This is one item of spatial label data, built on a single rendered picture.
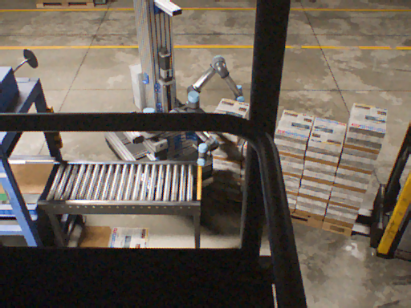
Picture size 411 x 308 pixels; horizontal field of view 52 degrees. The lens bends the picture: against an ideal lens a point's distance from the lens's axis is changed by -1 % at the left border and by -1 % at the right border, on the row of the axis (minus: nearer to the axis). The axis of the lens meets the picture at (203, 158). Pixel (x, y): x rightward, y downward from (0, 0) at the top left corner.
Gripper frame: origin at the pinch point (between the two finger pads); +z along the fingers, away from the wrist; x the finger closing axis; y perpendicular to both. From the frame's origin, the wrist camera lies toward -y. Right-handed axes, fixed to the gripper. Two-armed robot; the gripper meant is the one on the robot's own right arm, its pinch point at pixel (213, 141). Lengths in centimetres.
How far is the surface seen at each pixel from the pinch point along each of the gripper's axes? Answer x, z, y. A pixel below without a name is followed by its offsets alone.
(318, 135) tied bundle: -91, 15, 22
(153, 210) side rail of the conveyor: 21, -89, -12
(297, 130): -72, 15, 22
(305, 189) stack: -91, 4, -36
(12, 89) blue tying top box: 139, -82, 75
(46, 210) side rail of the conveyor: 105, -119, -13
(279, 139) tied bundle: -59, 4, 16
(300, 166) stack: -82, 5, -10
